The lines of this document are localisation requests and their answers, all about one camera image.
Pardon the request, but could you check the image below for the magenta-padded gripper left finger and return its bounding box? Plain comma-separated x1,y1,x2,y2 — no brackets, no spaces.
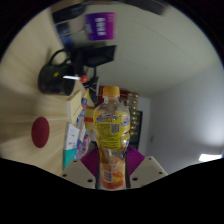
60,146,101,189

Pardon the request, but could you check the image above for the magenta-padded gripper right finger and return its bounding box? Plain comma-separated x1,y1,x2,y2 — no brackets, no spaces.
125,145,169,190

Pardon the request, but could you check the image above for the yellow-labelled orange drink bottle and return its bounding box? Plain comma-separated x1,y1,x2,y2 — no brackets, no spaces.
92,85,132,191

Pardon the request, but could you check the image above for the white booklet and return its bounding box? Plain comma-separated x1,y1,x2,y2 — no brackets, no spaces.
63,121,81,151

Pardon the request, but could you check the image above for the flat round red coaster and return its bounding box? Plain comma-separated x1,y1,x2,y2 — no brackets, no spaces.
31,116,51,149

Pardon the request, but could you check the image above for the pale yellow book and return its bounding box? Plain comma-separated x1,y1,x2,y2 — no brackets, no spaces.
65,89,84,125

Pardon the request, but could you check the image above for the red-tipped white stirrer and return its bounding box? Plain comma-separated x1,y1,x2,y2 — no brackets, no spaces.
62,75,89,84

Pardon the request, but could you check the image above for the black mug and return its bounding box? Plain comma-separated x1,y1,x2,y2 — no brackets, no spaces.
37,49,78,97

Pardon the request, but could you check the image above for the purple sign board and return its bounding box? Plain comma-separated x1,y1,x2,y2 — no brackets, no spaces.
84,12,117,42

